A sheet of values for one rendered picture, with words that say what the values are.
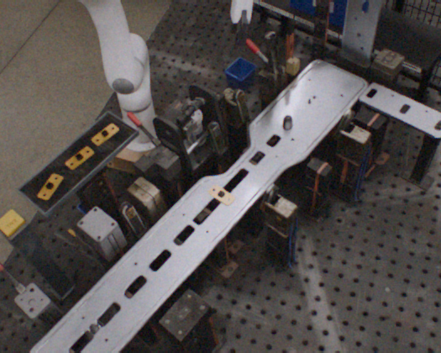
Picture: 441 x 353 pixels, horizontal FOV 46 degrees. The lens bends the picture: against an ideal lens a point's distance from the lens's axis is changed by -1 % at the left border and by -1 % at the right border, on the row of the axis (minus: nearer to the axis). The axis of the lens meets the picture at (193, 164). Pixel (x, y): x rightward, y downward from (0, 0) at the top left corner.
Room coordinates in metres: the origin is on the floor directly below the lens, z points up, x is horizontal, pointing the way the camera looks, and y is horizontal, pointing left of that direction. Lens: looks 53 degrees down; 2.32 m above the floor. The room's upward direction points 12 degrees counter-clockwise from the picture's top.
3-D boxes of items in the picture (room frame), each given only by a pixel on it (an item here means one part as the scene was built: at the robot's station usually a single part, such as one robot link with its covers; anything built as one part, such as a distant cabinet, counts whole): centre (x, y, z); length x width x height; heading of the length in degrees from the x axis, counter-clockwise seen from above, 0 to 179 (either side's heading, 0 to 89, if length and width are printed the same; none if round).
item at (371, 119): (1.05, -0.60, 0.84); 0.11 x 0.10 x 0.28; 39
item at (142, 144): (1.34, 0.17, 0.88); 0.19 x 0.19 x 0.18
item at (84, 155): (0.97, 0.32, 1.17); 0.08 x 0.04 x 0.01; 125
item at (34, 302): (0.61, 0.50, 0.88); 0.11 x 0.10 x 0.36; 39
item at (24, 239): (0.80, 0.53, 0.92); 0.08 x 0.08 x 0.44; 39
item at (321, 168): (0.89, -0.38, 0.84); 0.11 x 0.08 x 0.29; 39
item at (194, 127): (1.07, -0.01, 0.94); 0.18 x 0.13 x 0.49; 129
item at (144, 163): (0.96, 0.15, 0.90); 0.05 x 0.05 x 0.40; 39
